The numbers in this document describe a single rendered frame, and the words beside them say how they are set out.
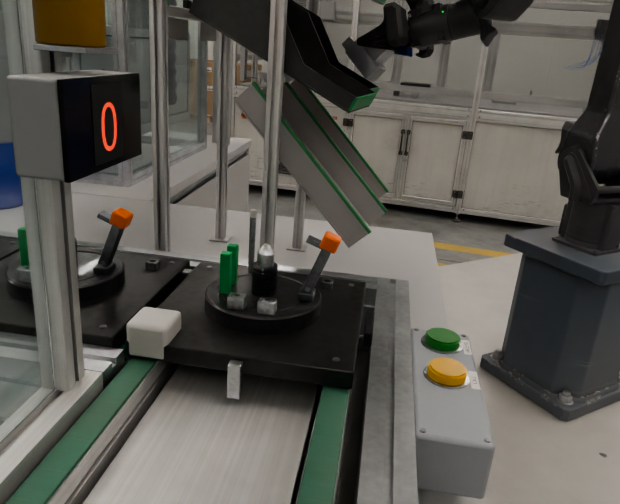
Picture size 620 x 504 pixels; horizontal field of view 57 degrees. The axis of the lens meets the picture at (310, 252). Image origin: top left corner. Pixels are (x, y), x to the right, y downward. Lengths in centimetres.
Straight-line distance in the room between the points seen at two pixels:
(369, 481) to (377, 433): 6
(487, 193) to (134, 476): 437
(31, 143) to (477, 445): 43
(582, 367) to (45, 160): 64
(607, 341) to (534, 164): 398
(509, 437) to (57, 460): 49
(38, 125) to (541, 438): 62
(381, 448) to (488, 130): 425
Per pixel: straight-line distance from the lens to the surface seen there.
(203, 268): 81
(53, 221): 51
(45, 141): 44
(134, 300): 72
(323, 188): 85
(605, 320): 78
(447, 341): 67
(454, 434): 54
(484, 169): 472
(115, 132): 49
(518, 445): 73
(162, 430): 59
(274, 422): 60
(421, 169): 473
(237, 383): 60
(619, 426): 83
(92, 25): 47
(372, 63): 103
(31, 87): 44
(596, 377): 82
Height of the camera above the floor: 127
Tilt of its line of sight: 20 degrees down
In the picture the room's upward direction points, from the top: 4 degrees clockwise
